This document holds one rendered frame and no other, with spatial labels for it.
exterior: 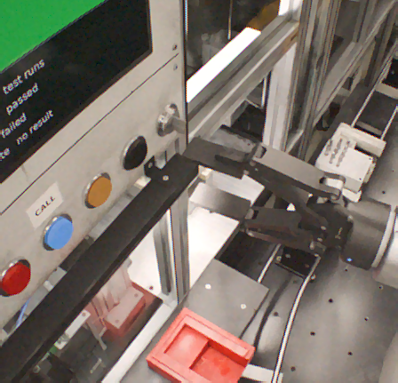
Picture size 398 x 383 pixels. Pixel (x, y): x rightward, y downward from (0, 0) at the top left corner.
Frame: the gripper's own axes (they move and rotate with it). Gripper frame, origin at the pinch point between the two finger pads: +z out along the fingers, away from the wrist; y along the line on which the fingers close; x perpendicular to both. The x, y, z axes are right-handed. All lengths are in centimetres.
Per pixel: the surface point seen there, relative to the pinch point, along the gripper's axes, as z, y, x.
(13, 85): 5.3, 25.8, 14.6
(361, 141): -13, -56, -64
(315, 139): 14, -150, -141
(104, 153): 7.2, 10.0, 7.6
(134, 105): 6.6, 11.8, 2.3
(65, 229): 7.2, 7.9, 15.6
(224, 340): -3.3, -39.6, 6.7
